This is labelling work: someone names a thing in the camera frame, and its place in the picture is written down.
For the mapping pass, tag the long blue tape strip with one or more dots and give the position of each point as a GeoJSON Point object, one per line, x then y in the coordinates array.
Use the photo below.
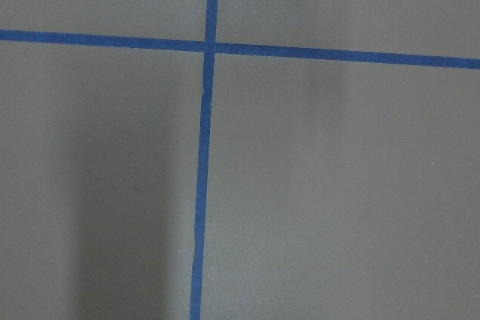
{"type": "Point", "coordinates": [208, 75]}

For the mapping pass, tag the crossing blue tape strip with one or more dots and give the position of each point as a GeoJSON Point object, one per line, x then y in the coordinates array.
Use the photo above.
{"type": "Point", "coordinates": [239, 49]}

